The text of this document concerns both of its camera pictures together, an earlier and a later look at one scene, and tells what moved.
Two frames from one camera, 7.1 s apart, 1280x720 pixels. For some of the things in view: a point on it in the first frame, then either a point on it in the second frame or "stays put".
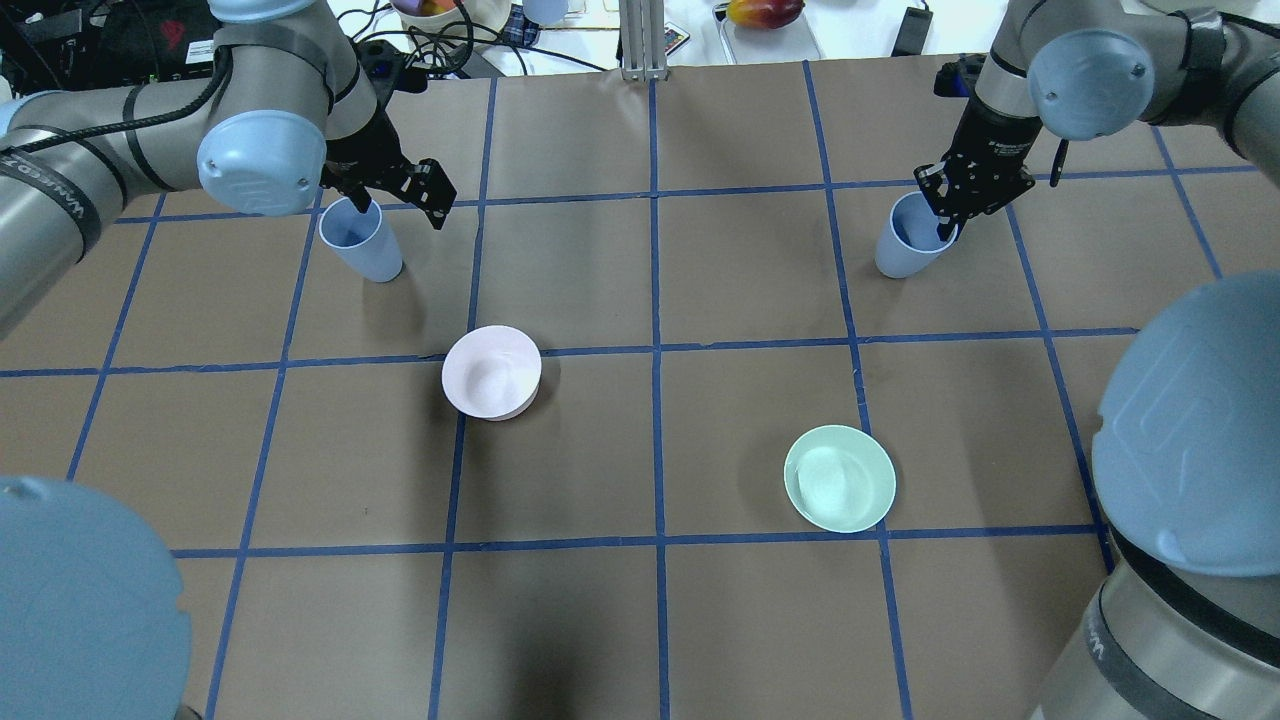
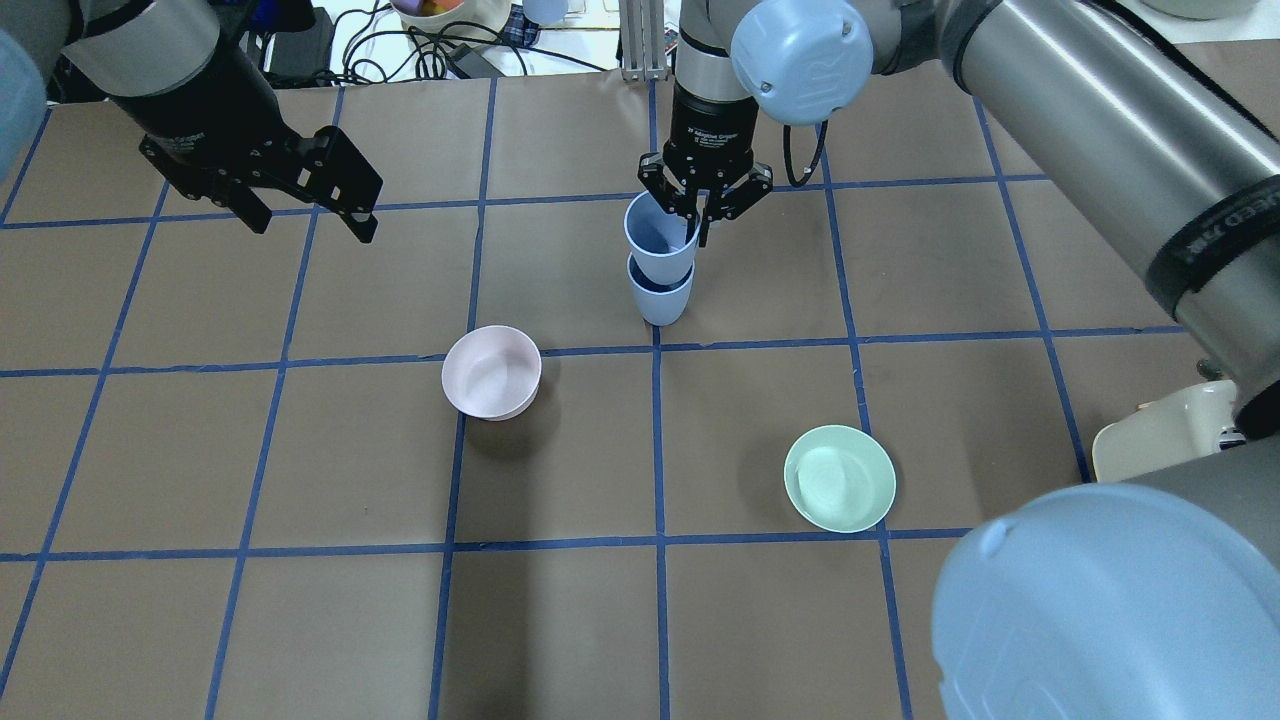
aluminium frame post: x=642 y=37 stays put
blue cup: x=912 y=245 → x=655 y=235
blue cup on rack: x=546 y=12 stays put
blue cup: x=363 y=238 → x=660 y=304
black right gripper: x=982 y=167 → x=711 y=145
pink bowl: x=492 y=372 stays put
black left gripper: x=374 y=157 → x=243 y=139
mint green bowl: x=839 y=479 stays put
